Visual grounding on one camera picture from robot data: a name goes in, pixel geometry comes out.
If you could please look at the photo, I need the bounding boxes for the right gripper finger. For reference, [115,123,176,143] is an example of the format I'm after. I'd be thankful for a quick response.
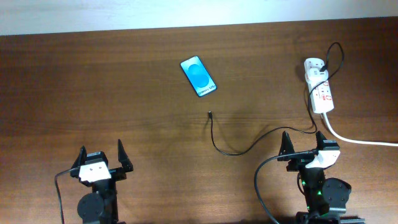
[315,131,340,151]
[278,131,295,161]

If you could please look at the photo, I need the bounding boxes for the white power strip cord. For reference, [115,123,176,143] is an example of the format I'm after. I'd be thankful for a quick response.
[321,112,398,147]

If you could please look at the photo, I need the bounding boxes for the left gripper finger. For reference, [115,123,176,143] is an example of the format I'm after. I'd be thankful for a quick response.
[71,146,87,169]
[118,139,134,172]

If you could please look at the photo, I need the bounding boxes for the black USB charging cable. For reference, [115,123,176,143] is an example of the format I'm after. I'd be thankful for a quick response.
[208,42,345,157]

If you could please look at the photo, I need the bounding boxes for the blue Galaxy smartphone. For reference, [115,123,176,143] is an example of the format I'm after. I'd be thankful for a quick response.
[180,55,218,97]

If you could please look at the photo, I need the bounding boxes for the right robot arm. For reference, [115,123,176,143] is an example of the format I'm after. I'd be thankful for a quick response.
[279,131,365,224]

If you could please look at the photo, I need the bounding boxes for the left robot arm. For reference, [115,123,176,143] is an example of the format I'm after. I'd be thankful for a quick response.
[70,140,134,224]

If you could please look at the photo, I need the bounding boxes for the white power strip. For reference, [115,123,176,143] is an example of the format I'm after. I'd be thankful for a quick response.
[304,58,334,114]

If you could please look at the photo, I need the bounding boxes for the white USB charger adapter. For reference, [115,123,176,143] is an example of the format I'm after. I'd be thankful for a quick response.
[305,67,328,85]

